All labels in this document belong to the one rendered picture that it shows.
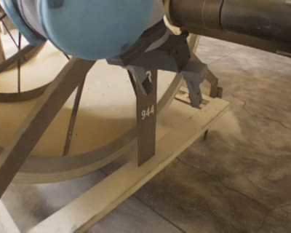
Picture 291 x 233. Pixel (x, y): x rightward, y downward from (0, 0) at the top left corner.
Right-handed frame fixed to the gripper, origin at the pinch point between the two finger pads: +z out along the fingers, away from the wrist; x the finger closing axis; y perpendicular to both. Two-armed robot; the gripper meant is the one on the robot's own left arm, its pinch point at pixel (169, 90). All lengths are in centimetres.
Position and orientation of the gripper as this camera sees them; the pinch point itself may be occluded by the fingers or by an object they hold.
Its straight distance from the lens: 50.7
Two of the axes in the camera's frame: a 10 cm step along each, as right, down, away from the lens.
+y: 5.5, -7.3, 4.0
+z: 3.4, 6.3, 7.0
